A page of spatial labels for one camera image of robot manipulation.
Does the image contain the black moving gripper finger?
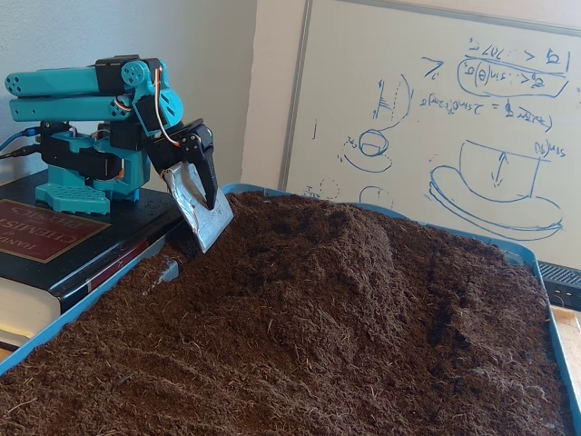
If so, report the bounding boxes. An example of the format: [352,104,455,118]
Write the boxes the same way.
[179,131,220,211]

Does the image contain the blue plastic tray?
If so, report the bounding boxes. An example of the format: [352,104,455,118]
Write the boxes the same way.
[0,182,581,436]

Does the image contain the brown soil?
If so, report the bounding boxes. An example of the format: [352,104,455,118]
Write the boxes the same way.
[0,190,571,436]

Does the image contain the whiteboard with blue drawings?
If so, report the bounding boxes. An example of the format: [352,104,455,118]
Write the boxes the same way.
[281,0,581,272]

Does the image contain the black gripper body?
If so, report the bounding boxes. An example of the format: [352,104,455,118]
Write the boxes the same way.
[145,118,214,176]

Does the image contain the blue cable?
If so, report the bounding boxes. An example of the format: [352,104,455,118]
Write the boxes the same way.
[0,128,42,154]

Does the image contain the black chemistry handbook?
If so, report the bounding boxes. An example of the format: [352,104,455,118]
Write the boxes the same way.
[0,174,192,351]

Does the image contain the black device with perforated top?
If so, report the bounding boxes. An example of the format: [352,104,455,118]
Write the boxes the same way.
[537,261,581,312]

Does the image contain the black cable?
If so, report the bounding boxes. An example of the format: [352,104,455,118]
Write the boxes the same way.
[0,144,44,160]

